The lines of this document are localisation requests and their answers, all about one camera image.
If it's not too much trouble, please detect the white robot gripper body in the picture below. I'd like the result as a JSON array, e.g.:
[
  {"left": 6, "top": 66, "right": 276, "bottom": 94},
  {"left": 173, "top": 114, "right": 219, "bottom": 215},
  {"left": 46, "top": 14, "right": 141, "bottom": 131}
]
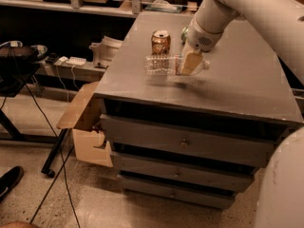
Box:
[{"left": 186, "top": 16, "right": 222, "bottom": 51}]

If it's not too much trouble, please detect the middle grey drawer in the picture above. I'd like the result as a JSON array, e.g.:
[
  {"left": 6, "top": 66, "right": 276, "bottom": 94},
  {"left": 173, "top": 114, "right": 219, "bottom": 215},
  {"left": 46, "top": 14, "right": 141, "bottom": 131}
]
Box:
[{"left": 111, "top": 152, "right": 254, "bottom": 192}]

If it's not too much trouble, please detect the black shoe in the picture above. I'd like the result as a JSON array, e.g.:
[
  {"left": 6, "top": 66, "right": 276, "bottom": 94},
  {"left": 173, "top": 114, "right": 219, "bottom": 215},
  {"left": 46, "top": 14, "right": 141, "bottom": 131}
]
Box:
[{"left": 0, "top": 166, "right": 24, "bottom": 201}]

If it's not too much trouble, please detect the top grey drawer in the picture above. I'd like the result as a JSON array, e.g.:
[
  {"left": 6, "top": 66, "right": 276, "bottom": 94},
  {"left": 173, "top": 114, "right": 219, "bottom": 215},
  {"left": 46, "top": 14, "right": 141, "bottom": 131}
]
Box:
[{"left": 100, "top": 114, "right": 275, "bottom": 167}]

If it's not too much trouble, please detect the grey drawer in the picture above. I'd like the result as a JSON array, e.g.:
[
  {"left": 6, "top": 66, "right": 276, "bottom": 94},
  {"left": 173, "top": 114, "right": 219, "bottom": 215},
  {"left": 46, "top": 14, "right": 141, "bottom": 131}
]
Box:
[
  {"left": 118, "top": 175, "right": 235, "bottom": 210},
  {"left": 111, "top": 152, "right": 254, "bottom": 192},
  {"left": 100, "top": 114, "right": 275, "bottom": 167}
]

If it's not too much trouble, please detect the white plastic part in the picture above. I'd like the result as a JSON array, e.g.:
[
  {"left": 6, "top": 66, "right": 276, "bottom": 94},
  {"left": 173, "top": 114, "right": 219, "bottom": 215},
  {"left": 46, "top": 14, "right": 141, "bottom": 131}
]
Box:
[{"left": 89, "top": 36, "right": 123, "bottom": 67}]

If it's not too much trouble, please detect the black rolling stand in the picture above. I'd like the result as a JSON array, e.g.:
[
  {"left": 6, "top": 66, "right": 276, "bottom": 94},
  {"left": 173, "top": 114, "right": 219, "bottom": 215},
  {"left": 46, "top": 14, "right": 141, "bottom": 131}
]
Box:
[{"left": 0, "top": 46, "right": 67, "bottom": 178}]

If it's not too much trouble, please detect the black floor cable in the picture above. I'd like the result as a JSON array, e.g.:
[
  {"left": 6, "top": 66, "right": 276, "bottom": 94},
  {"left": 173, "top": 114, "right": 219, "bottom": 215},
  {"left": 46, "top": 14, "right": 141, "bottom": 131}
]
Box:
[{"left": 9, "top": 47, "right": 82, "bottom": 228}]

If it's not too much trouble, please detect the orange soda can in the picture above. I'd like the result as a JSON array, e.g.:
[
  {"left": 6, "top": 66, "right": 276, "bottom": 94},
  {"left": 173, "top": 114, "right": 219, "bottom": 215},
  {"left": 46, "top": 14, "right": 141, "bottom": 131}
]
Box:
[{"left": 151, "top": 29, "right": 171, "bottom": 55}]

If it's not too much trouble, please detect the white power strip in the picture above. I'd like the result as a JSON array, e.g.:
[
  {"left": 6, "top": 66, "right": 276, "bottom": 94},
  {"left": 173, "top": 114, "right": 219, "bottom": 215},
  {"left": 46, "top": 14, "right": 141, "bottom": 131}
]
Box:
[{"left": 55, "top": 56, "right": 86, "bottom": 67}]

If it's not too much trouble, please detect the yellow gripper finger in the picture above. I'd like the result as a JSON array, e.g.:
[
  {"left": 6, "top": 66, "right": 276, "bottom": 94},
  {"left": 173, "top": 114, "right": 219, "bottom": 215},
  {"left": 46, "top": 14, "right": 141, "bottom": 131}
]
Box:
[
  {"left": 181, "top": 42, "right": 192, "bottom": 58},
  {"left": 180, "top": 52, "right": 203, "bottom": 76}
]

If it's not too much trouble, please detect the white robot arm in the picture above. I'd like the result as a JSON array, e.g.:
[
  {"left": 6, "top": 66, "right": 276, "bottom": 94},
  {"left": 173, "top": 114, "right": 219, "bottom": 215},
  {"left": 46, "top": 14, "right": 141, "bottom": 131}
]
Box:
[{"left": 182, "top": 0, "right": 304, "bottom": 84}]

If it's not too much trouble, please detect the open cardboard box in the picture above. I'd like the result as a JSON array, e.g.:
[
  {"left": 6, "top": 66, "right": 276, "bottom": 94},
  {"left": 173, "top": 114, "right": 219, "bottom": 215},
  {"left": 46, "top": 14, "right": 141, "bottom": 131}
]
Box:
[{"left": 56, "top": 82, "right": 113, "bottom": 167}]

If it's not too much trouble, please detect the clear plastic water bottle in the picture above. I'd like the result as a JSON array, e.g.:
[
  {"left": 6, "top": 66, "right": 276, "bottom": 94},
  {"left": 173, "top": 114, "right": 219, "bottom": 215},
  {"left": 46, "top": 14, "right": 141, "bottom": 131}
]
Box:
[{"left": 144, "top": 54, "right": 210, "bottom": 76}]

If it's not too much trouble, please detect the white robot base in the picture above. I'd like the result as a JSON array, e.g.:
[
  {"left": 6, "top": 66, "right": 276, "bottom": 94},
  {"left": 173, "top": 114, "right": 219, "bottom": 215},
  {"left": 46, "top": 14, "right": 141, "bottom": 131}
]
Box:
[{"left": 255, "top": 127, "right": 304, "bottom": 228}]

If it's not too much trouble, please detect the bottom grey drawer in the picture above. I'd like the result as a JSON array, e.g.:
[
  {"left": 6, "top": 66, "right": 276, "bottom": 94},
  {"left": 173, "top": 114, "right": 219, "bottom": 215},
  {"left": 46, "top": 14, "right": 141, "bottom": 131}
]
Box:
[{"left": 118, "top": 175, "right": 235, "bottom": 210}]

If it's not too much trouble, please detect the grey drawer cabinet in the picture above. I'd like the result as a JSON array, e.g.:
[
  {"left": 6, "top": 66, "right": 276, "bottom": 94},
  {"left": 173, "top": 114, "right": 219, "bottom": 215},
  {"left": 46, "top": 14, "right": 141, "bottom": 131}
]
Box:
[{"left": 96, "top": 12, "right": 303, "bottom": 198}]

